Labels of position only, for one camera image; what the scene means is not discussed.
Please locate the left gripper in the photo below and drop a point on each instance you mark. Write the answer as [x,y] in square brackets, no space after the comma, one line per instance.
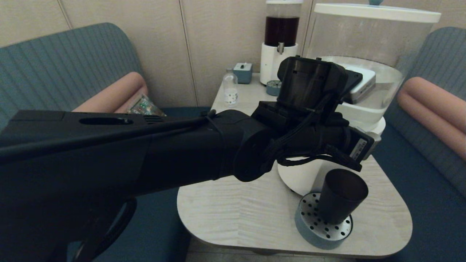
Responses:
[309,82]

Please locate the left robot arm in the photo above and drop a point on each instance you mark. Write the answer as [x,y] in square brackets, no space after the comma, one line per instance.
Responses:
[109,156]

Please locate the small dark drink dispenser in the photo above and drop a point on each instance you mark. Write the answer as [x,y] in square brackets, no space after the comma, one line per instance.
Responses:
[281,31]

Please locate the small white dispenser lid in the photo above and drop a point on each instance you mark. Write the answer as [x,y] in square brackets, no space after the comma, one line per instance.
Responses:
[284,2]

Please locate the large clear drink dispenser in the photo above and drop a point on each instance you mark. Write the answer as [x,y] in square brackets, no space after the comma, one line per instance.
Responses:
[302,178]

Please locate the large white dispenser lid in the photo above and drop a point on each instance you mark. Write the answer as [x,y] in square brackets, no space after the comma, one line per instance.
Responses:
[378,13]

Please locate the dark tapered cup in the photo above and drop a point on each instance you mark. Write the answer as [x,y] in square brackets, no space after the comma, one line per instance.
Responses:
[340,198]

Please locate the small round drip tray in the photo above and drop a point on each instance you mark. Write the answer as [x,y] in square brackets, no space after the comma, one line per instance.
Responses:
[272,88]

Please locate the blue-grey tissue box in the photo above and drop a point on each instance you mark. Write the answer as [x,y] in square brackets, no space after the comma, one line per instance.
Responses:
[243,74]

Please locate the small clear plastic bottle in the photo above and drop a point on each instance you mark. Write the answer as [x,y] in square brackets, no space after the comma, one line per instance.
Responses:
[230,91]

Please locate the pink bolster cushion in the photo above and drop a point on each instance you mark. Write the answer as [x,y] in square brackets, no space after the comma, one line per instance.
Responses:
[116,92]
[433,109]

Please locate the large round perforated drip tray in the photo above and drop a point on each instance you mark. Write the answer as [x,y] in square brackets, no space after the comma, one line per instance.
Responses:
[313,229]

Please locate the light wooden rounded table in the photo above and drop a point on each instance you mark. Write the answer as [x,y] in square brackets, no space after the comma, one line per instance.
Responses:
[236,214]

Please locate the shiny snack packet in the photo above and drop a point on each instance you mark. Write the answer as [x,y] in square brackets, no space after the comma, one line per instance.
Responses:
[145,106]

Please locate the teal ribbed sofa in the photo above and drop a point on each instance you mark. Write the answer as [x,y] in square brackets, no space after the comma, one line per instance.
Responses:
[429,203]
[54,62]

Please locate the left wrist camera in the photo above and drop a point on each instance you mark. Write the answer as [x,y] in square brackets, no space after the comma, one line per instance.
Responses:
[365,86]

